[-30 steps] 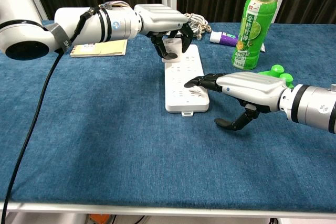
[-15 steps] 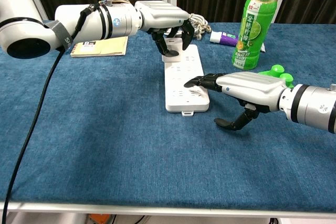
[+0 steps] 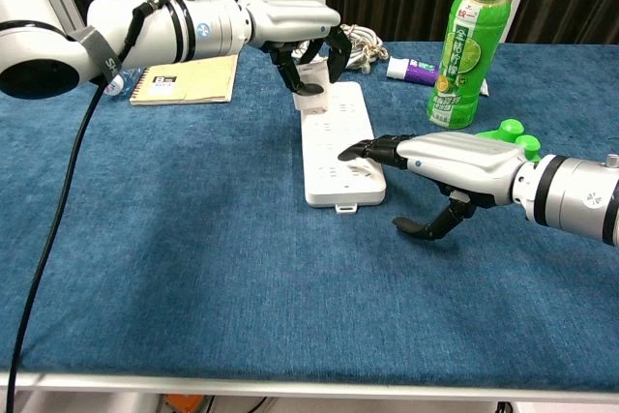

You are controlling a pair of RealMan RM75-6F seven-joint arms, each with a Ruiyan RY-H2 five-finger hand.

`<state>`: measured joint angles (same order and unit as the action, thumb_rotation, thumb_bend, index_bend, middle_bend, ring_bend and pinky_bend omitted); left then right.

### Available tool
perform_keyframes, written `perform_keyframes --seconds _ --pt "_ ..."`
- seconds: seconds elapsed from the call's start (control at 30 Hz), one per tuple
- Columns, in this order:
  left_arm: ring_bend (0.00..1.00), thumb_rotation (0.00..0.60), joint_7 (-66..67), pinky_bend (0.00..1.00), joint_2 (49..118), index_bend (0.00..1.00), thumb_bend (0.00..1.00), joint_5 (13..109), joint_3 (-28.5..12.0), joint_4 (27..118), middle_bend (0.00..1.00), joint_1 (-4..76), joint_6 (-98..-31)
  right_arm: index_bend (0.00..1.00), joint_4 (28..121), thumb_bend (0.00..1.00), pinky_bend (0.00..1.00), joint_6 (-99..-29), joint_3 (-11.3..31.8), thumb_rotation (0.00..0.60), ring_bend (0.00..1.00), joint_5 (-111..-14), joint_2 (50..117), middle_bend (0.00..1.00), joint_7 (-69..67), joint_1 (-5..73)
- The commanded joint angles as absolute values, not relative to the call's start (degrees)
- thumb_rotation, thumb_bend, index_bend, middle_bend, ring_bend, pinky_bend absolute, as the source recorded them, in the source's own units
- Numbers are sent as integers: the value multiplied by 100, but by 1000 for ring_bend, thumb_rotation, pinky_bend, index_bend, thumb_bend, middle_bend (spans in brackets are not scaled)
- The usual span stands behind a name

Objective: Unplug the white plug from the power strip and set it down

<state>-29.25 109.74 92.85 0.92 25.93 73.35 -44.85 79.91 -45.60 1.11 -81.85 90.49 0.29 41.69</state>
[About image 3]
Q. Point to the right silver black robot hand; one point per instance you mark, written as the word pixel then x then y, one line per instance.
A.
pixel 459 161

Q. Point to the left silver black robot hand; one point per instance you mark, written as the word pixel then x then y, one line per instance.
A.
pixel 290 19

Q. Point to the white power strip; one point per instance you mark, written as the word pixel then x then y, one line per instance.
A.
pixel 343 152

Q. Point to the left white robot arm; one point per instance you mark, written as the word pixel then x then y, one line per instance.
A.
pixel 121 36

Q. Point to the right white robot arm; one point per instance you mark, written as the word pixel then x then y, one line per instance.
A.
pixel 570 195

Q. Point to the green toy building block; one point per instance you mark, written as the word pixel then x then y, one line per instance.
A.
pixel 517 137

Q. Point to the purple white glue stick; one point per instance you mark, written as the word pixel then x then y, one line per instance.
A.
pixel 416 69

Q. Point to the green tea bottle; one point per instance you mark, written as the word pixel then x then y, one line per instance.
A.
pixel 464 50

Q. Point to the tan spiral notebook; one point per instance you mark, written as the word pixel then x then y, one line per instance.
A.
pixel 193 79

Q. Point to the clear plastic water bottle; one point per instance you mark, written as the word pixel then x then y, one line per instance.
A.
pixel 116 84

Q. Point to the blue table cloth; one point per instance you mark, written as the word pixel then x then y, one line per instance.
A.
pixel 193 239

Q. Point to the orange object under table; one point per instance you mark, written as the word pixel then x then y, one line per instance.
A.
pixel 181 402

